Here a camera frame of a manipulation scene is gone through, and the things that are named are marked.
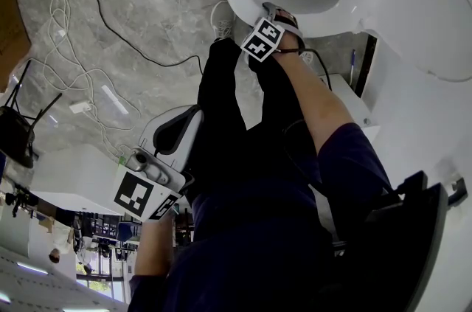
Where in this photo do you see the white table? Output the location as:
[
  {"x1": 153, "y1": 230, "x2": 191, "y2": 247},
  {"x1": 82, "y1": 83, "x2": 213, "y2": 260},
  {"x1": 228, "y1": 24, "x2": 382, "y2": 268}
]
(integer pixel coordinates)
[{"x1": 28, "y1": 143, "x2": 130, "y2": 216}]

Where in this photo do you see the black tripod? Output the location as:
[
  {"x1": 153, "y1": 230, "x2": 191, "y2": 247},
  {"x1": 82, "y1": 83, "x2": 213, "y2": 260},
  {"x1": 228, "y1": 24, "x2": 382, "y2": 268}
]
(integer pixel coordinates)
[{"x1": 2, "y1": 190, "x2": 30, "y2": 219}]

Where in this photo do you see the black chair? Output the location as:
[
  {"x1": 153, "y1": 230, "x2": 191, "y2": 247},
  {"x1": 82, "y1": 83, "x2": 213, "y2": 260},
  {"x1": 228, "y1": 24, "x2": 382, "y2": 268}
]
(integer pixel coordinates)
[{"x1": 0, "y1": 58, "x2": 63, "y2": 170}]

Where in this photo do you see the person's left forearm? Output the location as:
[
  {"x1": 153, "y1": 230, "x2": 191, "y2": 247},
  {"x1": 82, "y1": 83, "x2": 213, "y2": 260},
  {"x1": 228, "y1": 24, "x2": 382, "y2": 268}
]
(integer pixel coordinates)
[{"x1": 133, "y1": 216, "x2": 177, "y2": 277}]

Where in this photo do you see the long black cable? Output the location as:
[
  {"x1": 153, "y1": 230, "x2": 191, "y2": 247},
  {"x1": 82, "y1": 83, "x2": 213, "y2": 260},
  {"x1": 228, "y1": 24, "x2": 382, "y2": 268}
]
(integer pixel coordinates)
[{"x1": 58, "y1": 0, "x2": 204, "y2": 77}]

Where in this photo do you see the person's right forearm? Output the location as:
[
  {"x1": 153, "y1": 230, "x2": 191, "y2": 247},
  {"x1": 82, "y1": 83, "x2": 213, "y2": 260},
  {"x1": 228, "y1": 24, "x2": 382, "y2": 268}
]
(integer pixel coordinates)
[{"x1": 271, "y1": 44, "x2": 357, "y2": 156}]

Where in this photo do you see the blue pen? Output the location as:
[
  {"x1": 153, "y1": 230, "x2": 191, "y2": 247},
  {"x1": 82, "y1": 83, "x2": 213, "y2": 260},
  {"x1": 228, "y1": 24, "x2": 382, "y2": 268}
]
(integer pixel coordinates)
[{"x1": 349, "y1": 48, "x2": 358, "y2": 83}]

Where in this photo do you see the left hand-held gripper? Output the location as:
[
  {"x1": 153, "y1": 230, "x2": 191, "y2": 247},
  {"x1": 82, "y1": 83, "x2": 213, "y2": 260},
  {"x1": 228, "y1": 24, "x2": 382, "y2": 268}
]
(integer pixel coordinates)
[{"x1": 112, "y1": 106, "x2": 206, "y2": 221}]

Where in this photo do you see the white shoe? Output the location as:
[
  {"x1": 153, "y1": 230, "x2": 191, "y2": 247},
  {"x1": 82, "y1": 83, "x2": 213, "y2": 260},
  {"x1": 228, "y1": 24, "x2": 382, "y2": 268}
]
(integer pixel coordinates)
[{"x1": 209, "y1": 0, "x2": 237, "y2": 41}]

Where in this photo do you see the white power adapter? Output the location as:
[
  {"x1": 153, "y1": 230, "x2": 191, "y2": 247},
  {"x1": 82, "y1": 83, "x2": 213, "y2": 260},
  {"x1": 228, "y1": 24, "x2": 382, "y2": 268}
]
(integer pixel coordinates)
[{"x1": 69, "y1": 101, "x2": 94, "y2": 115}]

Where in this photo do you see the person's navy shirt torso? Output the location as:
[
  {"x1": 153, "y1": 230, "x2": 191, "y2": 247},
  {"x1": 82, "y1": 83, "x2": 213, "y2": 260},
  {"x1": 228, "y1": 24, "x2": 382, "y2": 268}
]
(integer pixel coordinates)
[{"x1": 127, "y1": 122, "x2": 392, "y2": 312}]

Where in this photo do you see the person's right hand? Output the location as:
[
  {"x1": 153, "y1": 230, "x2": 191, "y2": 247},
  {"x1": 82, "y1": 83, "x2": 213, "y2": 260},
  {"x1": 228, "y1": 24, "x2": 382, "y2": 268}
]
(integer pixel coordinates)
[{"x1": 275, "y1": 9, "x2": 298, "y2": 27}]

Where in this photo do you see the person's right leg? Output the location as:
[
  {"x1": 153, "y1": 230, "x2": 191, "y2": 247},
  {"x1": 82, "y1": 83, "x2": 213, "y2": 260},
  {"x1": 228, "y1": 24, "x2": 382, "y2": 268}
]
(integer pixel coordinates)
[{"x1": 245, "y1": 51, "x2": 322, "y2": 193}]

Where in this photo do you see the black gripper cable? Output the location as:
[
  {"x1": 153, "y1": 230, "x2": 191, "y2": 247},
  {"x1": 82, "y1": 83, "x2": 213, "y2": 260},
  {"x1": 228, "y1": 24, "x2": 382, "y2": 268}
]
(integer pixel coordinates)
[{"x1": 278, "y1": 46, "x2": 333, "y2": 93}]

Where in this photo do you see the person's leg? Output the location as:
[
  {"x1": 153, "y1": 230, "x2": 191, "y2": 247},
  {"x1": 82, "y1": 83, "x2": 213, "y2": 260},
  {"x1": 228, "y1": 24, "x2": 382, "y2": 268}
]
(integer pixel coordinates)
[
  {"x1": 186, "y1": 37, "x2": 249, "y2": 193},
  {"x1": 245, "y1": 51, "x2": 322, "y2": 193}
]

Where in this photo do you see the white toilet lid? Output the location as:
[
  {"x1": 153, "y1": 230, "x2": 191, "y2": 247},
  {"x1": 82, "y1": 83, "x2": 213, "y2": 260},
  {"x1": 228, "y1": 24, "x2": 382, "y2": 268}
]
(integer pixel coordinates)
[{"x1": 359, "y1": 0, "x2": 472, "y2": 83}]

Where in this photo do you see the black plastic case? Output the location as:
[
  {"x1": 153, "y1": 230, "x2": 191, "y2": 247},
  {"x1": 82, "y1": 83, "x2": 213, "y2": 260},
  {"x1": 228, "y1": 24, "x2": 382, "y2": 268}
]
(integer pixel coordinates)
[{"x1": 330, "y1": 170, "x2": 450, "y2": 312}]

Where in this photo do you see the person's left leg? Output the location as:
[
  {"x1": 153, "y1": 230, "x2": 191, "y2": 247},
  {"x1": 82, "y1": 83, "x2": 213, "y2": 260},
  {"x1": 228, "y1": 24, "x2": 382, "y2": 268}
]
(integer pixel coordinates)
[{"x1": 186, "y1": 37, "x2": 249, "y2": 193}]

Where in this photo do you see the grey metal bracket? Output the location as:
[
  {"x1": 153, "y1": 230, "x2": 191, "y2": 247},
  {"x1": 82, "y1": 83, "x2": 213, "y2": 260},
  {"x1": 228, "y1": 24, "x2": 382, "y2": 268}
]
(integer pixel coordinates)
[{"x1": 447, "y1": 176, "x2": 470, "y2": 209}]

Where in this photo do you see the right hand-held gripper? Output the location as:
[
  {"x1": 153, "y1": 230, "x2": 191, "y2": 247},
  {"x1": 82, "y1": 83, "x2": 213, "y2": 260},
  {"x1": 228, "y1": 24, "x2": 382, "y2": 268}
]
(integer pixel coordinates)
[{"x1": 240, "y1": 1, "x2": 306, "y2": 63}]

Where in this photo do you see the tangled white cable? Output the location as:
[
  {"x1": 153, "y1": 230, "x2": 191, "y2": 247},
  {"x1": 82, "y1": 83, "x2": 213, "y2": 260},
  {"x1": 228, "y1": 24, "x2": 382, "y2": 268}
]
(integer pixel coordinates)
[{"x1": 42, "y1": 0, "x2": 143, "y2": 160}]

